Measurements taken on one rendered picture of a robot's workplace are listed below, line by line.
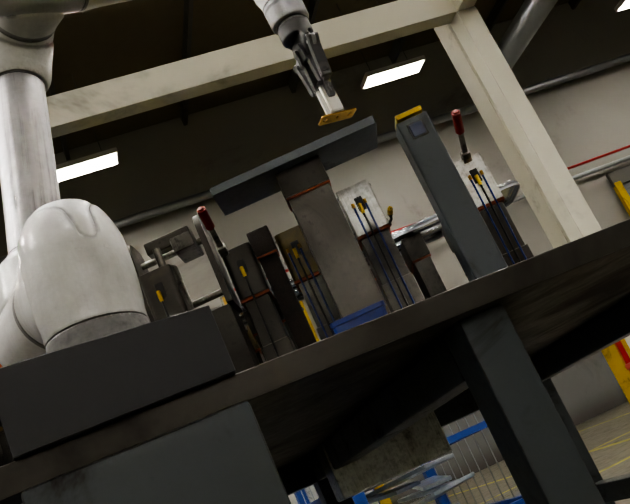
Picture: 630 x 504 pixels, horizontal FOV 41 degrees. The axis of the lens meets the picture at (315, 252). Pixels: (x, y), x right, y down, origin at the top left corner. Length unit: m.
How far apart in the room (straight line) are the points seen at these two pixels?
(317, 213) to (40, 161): 0.55
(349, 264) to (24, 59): 0.74
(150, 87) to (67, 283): 4.54
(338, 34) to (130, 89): 1.49
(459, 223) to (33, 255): 0.85
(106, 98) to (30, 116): 4.05
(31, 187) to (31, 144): 0.09
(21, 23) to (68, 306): 0.65
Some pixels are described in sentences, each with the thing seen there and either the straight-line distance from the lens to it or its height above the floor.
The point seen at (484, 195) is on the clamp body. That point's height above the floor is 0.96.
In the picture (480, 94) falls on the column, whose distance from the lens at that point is 9.70.
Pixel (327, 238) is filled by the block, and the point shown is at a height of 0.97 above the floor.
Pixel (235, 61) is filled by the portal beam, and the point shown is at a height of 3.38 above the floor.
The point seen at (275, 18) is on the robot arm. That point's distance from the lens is 1.93.
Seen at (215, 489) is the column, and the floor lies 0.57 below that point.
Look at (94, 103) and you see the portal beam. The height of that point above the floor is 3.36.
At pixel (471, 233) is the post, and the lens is 1.73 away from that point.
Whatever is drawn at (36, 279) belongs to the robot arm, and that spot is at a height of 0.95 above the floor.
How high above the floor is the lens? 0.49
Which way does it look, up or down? 16 degrees up
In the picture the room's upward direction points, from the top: 25 degrees counter-clockwise
